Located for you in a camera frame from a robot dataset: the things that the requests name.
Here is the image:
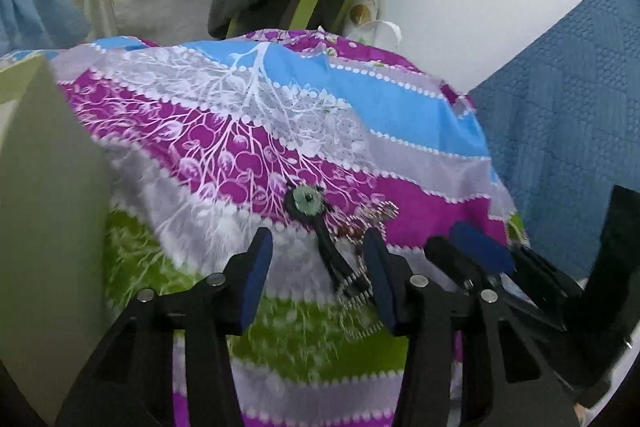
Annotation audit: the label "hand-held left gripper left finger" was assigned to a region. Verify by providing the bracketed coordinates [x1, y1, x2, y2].
[55, 227, 275, 427]

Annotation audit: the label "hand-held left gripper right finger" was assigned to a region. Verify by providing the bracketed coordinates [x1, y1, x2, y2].
[362, 227, 581, 427]

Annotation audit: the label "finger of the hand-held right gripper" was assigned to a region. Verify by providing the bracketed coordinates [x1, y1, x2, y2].
[424, 235, 567, 334]
[449, 222, 585, 324]

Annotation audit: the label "beaded silver bracelet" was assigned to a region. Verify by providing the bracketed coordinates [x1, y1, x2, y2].
[342, 201, 402, 254]

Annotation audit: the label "black hair tie green bead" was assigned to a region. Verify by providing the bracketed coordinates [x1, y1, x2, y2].
[283, 184, 359, 294]

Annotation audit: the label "grey-green cardboard box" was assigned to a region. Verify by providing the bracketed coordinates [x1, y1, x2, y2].
[0, 54, 120, 414]

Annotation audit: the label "small blue quilted chair cover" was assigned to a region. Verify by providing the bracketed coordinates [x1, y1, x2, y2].
[467, 0, 640, 281]

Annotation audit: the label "colourful striped printed blanket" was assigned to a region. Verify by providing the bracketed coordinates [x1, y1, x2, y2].
[0, 28, 527, 427]

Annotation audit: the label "light blue bed sheet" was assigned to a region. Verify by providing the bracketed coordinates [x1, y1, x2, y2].
[0, 0, 94, 56]

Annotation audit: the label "white bag handles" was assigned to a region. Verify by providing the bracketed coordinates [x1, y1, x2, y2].
[350, 20, 404, 48]

